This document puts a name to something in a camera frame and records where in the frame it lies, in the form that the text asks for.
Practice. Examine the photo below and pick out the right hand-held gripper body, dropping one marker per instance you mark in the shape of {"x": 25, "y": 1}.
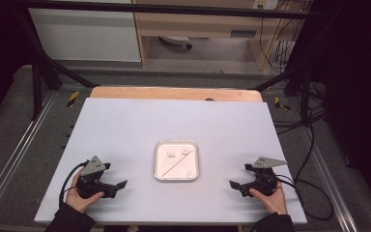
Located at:
{"x": 264, "y": 180}

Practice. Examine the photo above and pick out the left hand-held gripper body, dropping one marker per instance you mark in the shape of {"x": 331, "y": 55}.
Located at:
{"x": 90, "y": 185}

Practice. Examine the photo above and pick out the square metal tray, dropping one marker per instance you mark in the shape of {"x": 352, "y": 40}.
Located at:
{"x": 186, "y": 164}

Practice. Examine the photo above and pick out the small white bead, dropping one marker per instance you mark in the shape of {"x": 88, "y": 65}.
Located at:
{"x": 189, "y": 175}
{"x": 170, "y": 154}
{"x": 185, "y": 150}

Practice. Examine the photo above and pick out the thin wooden stick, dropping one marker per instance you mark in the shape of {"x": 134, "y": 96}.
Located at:
{"x": 176, "y": 163}

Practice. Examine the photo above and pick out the person's left hand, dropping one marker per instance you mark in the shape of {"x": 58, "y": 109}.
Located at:
{"x": 75, "y": 199}

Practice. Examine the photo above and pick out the person's right hand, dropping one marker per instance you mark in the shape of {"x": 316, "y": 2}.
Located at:
{"x": 275, "y": 203}

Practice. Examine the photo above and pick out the yellow black tape marker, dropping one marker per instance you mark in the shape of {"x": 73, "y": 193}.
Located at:
{"x": 281, "y": 104}
{"x": 72, "y": 98}

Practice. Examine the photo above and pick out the wooden table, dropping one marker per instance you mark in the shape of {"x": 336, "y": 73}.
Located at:
{"x": 174, "y": 94}

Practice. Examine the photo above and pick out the white cabinet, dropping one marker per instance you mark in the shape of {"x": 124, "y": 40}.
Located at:
{"x": 83, "y": 35}

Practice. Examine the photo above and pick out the white chair base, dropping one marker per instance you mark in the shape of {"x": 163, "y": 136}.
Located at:
{"x": 174, "y": 40}

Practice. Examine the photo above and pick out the wooden desk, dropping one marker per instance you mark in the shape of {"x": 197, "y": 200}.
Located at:
{"x": 186, "y": 24}

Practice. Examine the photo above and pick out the white power strip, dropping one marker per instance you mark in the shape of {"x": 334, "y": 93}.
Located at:
{"x": 265, "y": 4}

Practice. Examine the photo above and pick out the aluminium floor rail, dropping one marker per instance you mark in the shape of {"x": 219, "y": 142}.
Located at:
{"x": 13, "y": 154}
{"x": 331, "y": 193}

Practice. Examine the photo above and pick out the black metal frame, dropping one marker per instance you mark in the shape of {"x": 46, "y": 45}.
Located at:
{"x": 161, "y": 9}

